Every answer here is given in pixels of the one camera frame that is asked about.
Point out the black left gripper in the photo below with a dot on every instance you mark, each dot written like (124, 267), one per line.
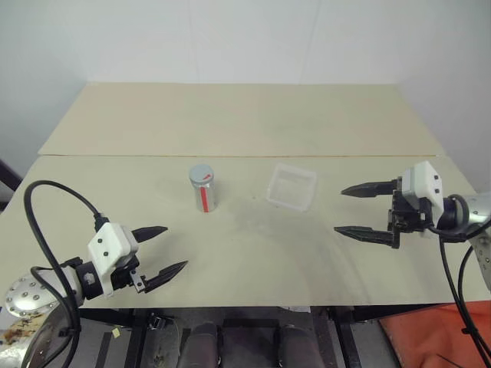
(122, 280)

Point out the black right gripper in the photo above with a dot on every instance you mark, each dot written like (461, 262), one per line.
(406, 216)

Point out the silver can with red stripe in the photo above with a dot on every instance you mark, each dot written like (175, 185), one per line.
(205, 195)

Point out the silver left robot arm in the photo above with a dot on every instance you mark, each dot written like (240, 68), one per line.
(28, 295)

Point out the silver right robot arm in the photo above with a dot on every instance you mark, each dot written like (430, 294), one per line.
(477, 209)

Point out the clear plastic square container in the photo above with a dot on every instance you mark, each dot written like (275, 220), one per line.
(291, 188)

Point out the dark rounded shape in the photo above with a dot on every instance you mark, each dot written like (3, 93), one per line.
(294, 347)
(201, 345)

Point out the small white paper tag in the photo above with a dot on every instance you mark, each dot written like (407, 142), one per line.
(297, 307)

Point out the orange fabric bag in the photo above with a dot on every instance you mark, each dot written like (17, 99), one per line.
(422, 337)

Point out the dark furniture piece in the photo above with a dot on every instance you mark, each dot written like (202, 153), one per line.
(9, 180)

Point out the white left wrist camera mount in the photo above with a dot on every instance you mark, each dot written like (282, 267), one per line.
(109, 245)

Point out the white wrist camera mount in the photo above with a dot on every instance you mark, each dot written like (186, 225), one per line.
(109, 245)
(422, 180)

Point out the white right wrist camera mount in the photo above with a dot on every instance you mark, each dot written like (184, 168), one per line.
(422, 180)

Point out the black table frame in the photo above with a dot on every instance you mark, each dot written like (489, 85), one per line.
(345, 337)

